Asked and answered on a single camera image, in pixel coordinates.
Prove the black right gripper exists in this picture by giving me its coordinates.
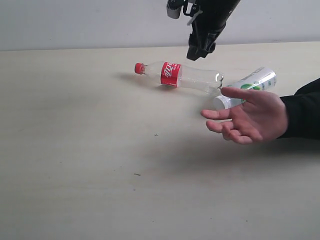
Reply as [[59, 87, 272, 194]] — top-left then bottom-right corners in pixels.
[[186, 0, 240, 61]]

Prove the clear cola bottle red label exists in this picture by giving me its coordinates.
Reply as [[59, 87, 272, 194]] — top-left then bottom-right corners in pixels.
[[134, 61, 224, 95]]

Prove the clear bottle green white label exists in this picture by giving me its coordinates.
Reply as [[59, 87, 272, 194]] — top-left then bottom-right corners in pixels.
[[212, 67, 277, 110]]

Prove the person's open bare hand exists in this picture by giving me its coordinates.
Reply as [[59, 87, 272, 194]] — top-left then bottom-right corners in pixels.
[[201, 87, 289, 145]]

